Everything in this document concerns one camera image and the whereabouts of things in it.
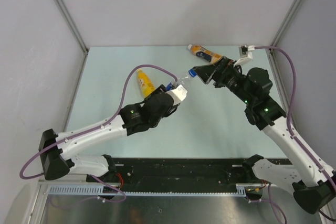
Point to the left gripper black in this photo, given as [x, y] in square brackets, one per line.
[170, 109]

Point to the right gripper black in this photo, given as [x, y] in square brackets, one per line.
[218, 74]

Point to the blue bottle cap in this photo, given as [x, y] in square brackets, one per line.
[192, 73]

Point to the clear water bottle blue label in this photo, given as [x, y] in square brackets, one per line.
[185, 80]

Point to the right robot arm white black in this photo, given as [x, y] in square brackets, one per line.
[309, 179]

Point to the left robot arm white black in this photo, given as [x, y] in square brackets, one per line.
[61, 153]

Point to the orange juice bottle white cap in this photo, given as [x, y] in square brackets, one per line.
[203, 53]

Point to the yellow juice bottle yellow cap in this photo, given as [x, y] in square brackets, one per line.
[145, 84]

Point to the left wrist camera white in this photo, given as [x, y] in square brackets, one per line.
[178, 94]

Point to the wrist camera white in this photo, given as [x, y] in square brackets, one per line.
[178, 94]
[245, 55]

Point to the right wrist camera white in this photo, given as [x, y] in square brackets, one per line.
[245, 55]

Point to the right aluminium corner post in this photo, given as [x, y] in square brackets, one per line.
[289, 17]

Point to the aluminium corner post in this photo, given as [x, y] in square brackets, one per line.
[289, 17]
[61, 5]

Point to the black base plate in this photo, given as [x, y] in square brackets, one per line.
[180, 175]

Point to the left aluminium corner post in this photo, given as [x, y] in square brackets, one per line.
[61, 5]

